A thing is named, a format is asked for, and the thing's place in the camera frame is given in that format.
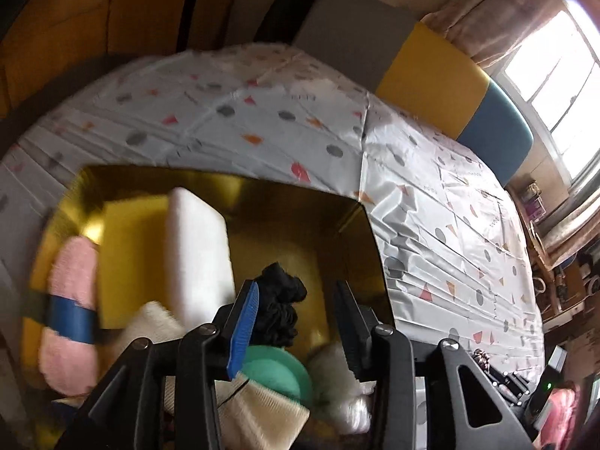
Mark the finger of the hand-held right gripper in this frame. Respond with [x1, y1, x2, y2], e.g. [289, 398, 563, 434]
[487, 366, 534, 393]
[501, 381, 534, 406]

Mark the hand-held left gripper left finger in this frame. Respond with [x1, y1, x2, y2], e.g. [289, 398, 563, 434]
[56, 279, 261, 450]

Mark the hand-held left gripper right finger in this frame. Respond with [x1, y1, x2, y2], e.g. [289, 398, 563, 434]
[334, 280, 535, 450]

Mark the black scrunchie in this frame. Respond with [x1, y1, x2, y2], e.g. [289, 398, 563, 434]
[250, 262, 308, 350]

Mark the white fluffy puff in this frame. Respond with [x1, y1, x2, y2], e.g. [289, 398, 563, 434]
[307, 342, 376, 434]

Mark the green round puff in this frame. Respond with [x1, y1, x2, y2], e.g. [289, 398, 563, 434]
[241, 344, 314, 406]

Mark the white sponge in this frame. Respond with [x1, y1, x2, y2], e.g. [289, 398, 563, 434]
[164, 187, 236, 331]

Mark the cream mesh cloth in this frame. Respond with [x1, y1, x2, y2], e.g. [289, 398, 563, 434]
[110, 301, 311, 450]

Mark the gold tin box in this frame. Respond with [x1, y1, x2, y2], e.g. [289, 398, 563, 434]
[23, 165, 395, 437]

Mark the pink fluffy cloth roll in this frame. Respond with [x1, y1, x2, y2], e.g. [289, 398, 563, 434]
[38, 237, 101, 397]

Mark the wooden windowsill shelf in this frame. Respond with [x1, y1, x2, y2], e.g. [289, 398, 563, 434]
[506, 169, 600, 329]

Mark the beige patterned curtain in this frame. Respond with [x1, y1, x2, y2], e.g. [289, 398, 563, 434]
[539, 169, 600, 268]
[419, 0, 570, 64]

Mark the purple box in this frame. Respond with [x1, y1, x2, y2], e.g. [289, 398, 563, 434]
[522, 194, 547, 221]

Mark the printed bed sheet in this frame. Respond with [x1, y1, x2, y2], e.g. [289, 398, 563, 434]
[0, 42, 547, 432]

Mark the grey yellow blue headboard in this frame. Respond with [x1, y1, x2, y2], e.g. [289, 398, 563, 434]
[293, 0, 535, 188]

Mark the window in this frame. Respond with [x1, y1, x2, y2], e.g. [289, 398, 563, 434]
[487, 0, 600, 193]

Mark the black rolled mat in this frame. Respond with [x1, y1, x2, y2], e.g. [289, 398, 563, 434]
[255, 0, 336, 48]

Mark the wooden wardrobe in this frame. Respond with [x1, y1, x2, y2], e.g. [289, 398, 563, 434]
[0, 0, 291, 118]

